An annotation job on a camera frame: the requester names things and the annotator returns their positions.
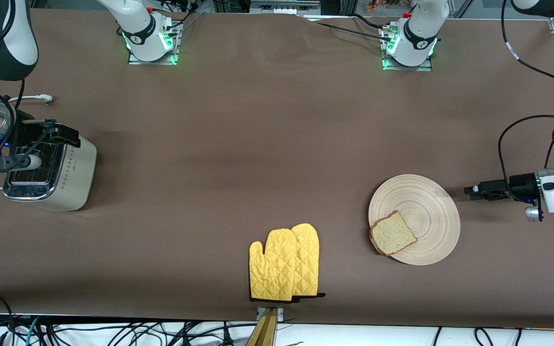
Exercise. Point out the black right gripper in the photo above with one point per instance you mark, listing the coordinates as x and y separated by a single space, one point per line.
31 132

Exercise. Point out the round light wooden plate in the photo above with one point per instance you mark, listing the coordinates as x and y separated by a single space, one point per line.
426 211

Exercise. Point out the yellow quilted mitt black loop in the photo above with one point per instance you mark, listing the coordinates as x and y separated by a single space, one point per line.
308 259

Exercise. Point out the yellow quilted mitt with thumb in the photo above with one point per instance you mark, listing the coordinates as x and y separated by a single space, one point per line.
272 269

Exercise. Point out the aluminium frame profile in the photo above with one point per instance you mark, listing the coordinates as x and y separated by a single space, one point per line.
282 7

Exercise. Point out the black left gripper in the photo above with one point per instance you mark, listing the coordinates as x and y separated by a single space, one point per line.
521 185

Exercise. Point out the small metal mounting bracket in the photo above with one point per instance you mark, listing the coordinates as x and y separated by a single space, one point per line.
279 313

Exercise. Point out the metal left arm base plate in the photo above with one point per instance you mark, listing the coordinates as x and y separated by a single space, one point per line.
407 68

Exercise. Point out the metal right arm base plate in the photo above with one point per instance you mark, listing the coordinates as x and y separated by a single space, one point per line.
154 62

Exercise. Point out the slice of brown-crust bread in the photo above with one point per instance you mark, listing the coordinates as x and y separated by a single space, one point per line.
392 235

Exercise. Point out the cream and chrome toaster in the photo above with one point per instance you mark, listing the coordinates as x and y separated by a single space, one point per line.
75 178

